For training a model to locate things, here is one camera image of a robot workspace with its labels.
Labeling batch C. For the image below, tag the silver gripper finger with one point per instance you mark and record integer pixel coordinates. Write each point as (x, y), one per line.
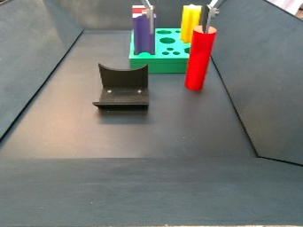
(148, 13)
(211, 11)

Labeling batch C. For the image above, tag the red cylinder peg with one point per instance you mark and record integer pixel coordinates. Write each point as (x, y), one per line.
(199, 57)

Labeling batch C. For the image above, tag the green shape sorter board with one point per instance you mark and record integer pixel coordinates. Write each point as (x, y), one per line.
(171, 53)

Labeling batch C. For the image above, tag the yellow star prism peg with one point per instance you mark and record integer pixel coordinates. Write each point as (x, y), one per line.
(190, 21)

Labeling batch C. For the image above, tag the purple notched block peg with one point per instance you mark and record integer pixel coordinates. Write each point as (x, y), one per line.
(143, 33)

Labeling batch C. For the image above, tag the black curved stand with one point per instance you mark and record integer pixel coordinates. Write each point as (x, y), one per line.
(124, 88)

